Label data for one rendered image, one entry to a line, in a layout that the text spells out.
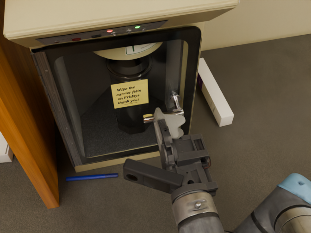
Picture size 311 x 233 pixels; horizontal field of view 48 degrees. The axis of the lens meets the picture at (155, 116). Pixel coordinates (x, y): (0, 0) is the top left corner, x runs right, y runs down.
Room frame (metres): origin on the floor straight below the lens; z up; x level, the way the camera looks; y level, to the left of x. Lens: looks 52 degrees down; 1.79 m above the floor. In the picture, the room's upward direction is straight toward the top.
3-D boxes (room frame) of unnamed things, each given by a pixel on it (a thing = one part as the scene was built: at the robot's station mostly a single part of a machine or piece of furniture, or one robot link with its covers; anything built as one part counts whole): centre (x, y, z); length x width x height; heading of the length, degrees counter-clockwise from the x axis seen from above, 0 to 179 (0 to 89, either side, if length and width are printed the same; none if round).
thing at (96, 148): (0.49, 0.06, 1.19); 0.30 x 0.01 x 0.40; 102
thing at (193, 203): (0.25, -0.07, 1.20); 0.08 x 0.05 x 0.08; 103
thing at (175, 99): (0.48, -0.02, 1.20); 0.10 x 0.05 x 0.03; 102
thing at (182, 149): (0.33, -0.06, 1.20); 0.12 x 0.09 x 0.08; 13
